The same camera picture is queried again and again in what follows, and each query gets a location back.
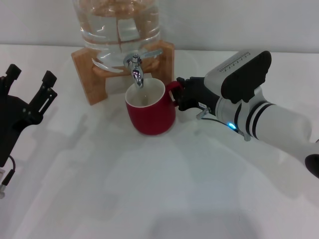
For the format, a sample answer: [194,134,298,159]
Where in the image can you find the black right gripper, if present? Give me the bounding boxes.
[170,76,221,118]

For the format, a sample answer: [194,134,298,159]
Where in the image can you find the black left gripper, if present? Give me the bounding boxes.
[0,64,58,167]

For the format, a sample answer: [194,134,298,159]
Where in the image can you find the red ceramic cup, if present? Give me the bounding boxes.
[124,77,184,136]

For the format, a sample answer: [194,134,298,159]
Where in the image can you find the chrome faucet tap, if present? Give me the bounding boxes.
[124,49,164,89]

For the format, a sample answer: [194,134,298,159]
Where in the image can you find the wooden dispenser stand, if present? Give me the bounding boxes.
[71,41,175,106]

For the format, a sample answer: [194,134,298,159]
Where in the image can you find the glass water dispenser jar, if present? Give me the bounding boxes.
[72,0,161,73]

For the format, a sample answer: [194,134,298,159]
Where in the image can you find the right gripper cable connector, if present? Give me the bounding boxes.
[195,107,246,136]

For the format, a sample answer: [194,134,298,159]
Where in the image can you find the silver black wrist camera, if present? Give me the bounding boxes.
[204,50,272,104]

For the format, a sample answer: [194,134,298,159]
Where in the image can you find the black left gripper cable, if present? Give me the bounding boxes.
[0,156,17,199]

